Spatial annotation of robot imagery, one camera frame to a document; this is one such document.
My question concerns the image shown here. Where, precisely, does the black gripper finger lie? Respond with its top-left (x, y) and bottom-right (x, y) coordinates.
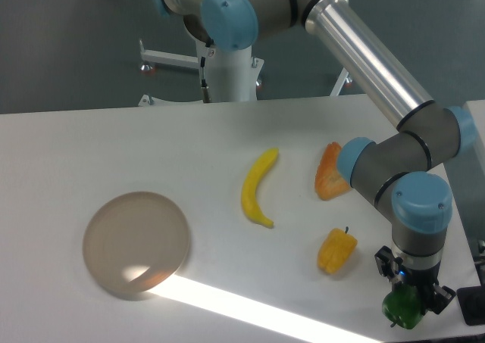
top-left (421, 284), bottom-right (456, 315)
top-left (374, 246), bottom-right (405, 286)

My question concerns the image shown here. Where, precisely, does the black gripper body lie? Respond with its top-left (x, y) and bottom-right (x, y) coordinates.
top-left (390, 252), bottom-right (442, 291)

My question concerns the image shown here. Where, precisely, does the green bell pepper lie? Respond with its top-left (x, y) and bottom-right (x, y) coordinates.
top-left (382, 285), bottom-right (423, 329)

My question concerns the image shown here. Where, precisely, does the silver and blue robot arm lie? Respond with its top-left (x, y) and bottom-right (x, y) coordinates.
top-left (152, 0), bottom-right (477, 314)

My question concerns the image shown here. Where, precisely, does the yellow bell pepper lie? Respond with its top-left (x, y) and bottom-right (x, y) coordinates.
top-left (317, 227), bottom-right (358, 274)

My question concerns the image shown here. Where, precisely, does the orange bell pepper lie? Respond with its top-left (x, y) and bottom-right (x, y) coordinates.
top-left (314, 142), bottom-right (351, 201)

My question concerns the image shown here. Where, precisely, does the round beige plate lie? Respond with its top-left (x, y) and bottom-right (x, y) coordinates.
top-left (83, 192), bottom-right (190, 298)

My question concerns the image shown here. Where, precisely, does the black device at right edge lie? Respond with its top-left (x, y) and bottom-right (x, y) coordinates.
top-left (456, 239), bottom-right (485, 326)

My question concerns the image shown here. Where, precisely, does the yellow banana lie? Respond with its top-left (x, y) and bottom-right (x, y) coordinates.
top-left (240, 148), bottom-right (279, 229)

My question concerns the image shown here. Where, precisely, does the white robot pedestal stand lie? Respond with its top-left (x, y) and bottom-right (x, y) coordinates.
top-left (139, 39), bottom-right (353, 105)

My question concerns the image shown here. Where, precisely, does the black cable with connector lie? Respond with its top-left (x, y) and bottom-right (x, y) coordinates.
top-left (199, 36), bottom-right (215, 104)

